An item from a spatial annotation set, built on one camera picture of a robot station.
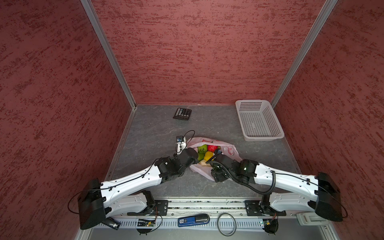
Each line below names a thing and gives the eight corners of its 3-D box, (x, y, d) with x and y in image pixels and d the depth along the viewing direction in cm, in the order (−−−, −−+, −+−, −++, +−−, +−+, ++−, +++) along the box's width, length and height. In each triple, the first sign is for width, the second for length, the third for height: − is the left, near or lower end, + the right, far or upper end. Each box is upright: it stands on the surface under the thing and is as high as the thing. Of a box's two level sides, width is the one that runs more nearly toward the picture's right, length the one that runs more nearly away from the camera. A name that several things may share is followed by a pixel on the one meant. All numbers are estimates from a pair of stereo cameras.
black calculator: (173, 118, 115) (173, 116, 113) (177, 109, 122) (177, 107, 120) (188, 121, 114) (188, 119, 112) (191, 111, 120) (191, 109, 118)
